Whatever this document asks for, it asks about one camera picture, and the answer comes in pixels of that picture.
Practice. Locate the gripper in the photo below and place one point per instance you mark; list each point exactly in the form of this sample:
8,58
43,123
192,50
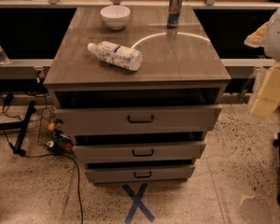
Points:
278,36

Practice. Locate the grey top drawer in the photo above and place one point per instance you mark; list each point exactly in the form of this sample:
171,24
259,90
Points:
132,120

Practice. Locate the grey drawer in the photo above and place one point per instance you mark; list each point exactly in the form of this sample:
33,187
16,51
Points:
172,151
132,120
138,174

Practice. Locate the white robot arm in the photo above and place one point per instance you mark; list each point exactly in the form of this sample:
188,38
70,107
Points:
268,37

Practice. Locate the grey drawer cabinet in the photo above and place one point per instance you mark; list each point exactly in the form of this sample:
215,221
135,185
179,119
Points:
180,67

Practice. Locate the grey middle drawer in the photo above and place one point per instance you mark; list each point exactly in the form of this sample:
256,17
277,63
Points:
172,151

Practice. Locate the grey bottom drawer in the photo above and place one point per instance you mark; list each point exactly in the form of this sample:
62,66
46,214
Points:
138,174

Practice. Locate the blue silver drink can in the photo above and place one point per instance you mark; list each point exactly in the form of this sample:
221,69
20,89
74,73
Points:
173,13

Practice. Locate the clear plastic water bottle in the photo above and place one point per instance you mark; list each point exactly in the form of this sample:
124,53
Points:
118,55

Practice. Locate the white ceramic bowl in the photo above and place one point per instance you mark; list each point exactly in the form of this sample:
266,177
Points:
115,17

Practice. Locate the blue tape cross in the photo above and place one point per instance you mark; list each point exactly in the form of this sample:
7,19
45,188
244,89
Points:
137,203

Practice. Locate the orange ball in basket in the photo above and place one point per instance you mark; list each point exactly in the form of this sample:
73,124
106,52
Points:
51,127

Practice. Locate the black stand leg left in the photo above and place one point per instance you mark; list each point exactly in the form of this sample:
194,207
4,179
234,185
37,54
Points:
22,127

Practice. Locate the wire basket with items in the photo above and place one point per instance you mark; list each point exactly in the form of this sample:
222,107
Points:
55,142

